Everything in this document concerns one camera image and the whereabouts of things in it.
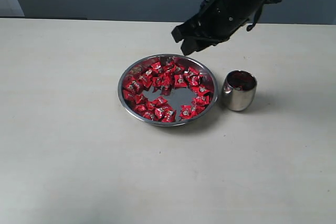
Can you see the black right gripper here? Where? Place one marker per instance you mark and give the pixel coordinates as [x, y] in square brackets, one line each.
[216, 21]

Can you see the red candy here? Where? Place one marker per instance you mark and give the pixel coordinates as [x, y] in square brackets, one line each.
[161, 111]
[140, 109]
[179, 81]
[157, 67]
[190, 72]
[186, 112]
[128, 96]
[200, 90]
[201, 100]
[242, 81]

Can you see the round stainless steel plate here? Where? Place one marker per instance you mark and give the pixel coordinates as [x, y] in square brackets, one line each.
[157, 90]

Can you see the stainless steel cup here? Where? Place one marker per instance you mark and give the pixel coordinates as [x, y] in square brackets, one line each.
[236, 99]

